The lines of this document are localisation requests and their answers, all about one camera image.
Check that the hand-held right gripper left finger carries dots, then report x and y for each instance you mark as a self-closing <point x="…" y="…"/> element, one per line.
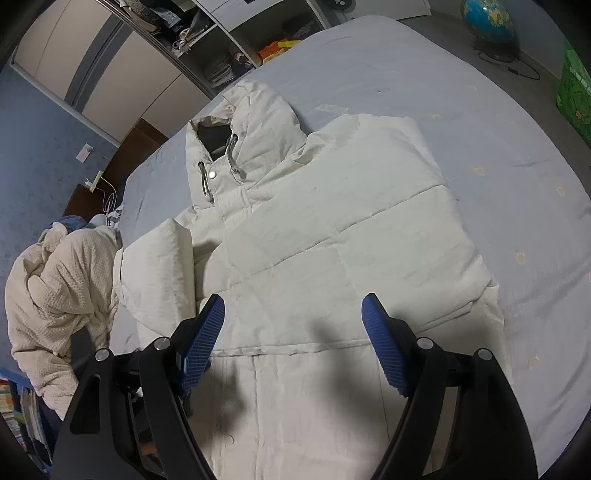
<point x="205" y="334"/>

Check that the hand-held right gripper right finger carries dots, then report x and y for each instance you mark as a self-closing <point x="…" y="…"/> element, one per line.
<point x="383" y="348"/>

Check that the white puffer jacket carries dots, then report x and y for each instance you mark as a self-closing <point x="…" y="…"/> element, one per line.
<point x="323" y="230"/>

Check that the cream waffle blanket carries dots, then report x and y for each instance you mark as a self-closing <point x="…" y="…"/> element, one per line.
<point x="60" y="295"/>

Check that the blue cloth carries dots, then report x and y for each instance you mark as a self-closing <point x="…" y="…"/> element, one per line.
<point x="76" y="221"/>

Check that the white power strip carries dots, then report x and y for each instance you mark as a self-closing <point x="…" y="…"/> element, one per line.
<point x="94" y="181"/>

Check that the stack of books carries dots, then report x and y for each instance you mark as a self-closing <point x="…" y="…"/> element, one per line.
<point x="21" y="415"/>

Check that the brown wooden headboard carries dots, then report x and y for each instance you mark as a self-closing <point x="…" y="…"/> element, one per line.
<point x="134" y="143"/>

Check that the bed with grey-blue sheet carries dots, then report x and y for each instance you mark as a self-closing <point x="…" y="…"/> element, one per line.
<point x="415" y="92"/>

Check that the beige sliding wardrobe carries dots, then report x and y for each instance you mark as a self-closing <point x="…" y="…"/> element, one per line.
<point x="115" y="69"/>

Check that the yellow orange bag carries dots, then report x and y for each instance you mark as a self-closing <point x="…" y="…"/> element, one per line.
<point x="272" y="50"/>

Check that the white shelf unit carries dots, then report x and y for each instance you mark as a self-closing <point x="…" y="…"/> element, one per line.
<point x="221" y="37"/>

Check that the green printed bag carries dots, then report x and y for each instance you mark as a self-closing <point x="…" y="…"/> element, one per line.
<point x="575" y="87"/>

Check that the blue globe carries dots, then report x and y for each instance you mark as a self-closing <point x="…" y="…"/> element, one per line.
<point x="491" y="23"/>

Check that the white wall socket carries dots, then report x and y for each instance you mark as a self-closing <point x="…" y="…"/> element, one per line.
<point x="85" y="152"/>

